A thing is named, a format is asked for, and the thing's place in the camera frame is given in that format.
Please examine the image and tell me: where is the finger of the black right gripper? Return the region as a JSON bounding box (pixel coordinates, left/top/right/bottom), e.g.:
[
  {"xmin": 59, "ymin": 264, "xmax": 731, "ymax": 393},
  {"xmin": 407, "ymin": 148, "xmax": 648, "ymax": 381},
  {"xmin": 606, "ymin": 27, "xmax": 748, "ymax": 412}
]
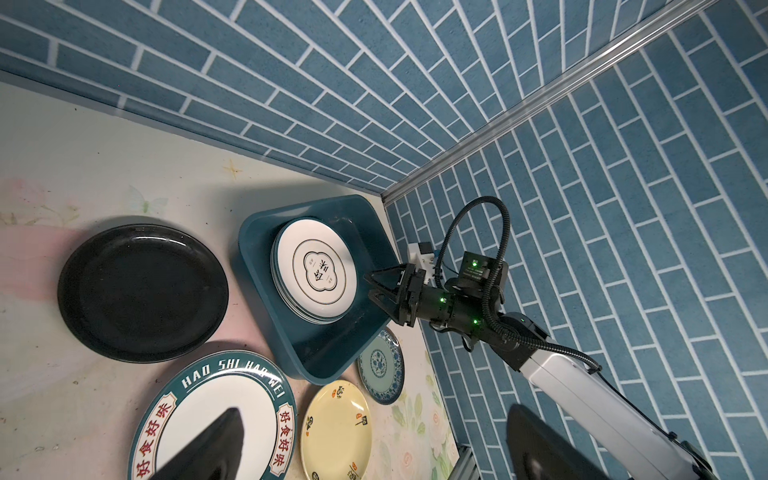
[
  {"xmin": 364, "ymin": 265, "xmax": 406, "ymax": 288},
  {"xmin": 368, "ymin": 288, "xmax": 405, "ymax": 326}
]

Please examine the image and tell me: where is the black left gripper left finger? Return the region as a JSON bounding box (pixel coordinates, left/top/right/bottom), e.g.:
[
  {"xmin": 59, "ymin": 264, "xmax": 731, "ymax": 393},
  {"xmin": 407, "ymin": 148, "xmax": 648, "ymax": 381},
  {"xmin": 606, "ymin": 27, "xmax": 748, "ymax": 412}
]
[{"xmin": 152, "ymin": 407, "xmax": 244, "ymax": 480}]

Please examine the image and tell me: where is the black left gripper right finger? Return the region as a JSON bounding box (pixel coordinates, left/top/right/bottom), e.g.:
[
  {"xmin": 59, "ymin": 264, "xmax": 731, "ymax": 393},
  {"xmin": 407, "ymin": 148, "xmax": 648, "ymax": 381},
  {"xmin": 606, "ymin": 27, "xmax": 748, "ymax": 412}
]
[{"xmin": 506, "ymin": 404, "xmax": 608, "ymax": 480}]

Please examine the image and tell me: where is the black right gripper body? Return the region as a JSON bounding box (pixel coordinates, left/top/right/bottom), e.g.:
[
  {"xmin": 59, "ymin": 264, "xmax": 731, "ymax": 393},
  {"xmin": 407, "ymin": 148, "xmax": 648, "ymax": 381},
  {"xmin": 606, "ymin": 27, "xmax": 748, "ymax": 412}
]
[{"xmin": 395, "ymin": 264, "xmax": 480, "ymax": 333}]

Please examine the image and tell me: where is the white plate cloud motif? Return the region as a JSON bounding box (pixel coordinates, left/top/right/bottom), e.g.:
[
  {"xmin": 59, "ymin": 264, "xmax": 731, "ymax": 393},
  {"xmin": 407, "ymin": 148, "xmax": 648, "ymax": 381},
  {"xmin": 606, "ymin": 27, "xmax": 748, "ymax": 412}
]
[{"xmin": 274, "ymin": 217, "xmax": 358, "ymax": 320}]

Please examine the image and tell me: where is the green rim plate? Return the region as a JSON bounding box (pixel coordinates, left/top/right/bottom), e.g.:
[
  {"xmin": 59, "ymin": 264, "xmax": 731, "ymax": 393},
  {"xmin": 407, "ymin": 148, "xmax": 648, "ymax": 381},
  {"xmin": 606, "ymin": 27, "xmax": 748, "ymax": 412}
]
[
  {"xmin": 127, "ymin": 350, "xmax": 298, "ymax": 479},
  {"xmin": 270, "ymin": 241, "xmax": 339, "ymax": 325}
]

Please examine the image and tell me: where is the yellow floral plate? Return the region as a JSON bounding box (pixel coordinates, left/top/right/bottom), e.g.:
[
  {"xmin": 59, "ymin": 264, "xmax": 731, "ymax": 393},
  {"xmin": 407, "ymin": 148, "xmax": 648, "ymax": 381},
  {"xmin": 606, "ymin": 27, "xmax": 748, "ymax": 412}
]
[{"xmin": 300, "ymin": 380, "xmax": 373, "ymax": 480}]

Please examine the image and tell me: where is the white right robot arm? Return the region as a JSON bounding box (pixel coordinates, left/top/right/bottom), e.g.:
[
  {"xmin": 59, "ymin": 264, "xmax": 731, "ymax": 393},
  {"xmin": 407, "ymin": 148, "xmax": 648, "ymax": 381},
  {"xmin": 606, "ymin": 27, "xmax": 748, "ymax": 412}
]
[{"xmin": 365, "ymin": 254, "xmax": 714, "ymax": 479}]

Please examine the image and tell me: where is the teal plastic bin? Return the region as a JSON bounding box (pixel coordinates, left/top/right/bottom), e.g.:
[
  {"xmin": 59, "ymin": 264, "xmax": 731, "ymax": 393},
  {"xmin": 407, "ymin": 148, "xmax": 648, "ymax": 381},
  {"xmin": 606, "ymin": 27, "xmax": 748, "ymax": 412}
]
[{"xmin": 231, "ymin": 195, "xmax": 398, "ymax": 385}]

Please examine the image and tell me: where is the green blue floral plate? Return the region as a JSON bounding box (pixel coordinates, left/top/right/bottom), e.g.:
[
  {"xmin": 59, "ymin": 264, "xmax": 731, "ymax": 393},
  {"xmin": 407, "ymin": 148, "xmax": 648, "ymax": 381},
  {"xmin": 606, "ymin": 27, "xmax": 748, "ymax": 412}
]
[{"xmin": 356, "ymin": 328, "xmax": 405, "ymax": 405}]

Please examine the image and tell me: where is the black plate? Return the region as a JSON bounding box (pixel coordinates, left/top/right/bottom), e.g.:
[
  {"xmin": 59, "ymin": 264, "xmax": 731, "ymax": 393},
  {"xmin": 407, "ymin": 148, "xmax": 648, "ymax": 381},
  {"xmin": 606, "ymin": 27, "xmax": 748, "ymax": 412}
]
[{"xmin": 57, "ymin": 223, "xmax": 229, "ymax": 363}]

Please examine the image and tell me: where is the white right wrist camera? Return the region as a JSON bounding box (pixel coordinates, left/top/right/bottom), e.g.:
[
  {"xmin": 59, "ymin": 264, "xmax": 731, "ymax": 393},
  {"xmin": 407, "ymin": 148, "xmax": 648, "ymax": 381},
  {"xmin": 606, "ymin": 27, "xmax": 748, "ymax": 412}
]
[{"xmin": 407, "ymin": 241, "xmax": 436, "ymax": 286}]

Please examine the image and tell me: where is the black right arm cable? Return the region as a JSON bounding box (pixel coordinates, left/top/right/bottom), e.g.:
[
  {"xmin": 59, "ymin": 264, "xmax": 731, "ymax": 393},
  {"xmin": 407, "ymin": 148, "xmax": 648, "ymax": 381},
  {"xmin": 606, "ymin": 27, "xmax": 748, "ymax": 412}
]
[{"xmin": 433, "ymin": 196, "xmax": 603, "ymax": 373}]

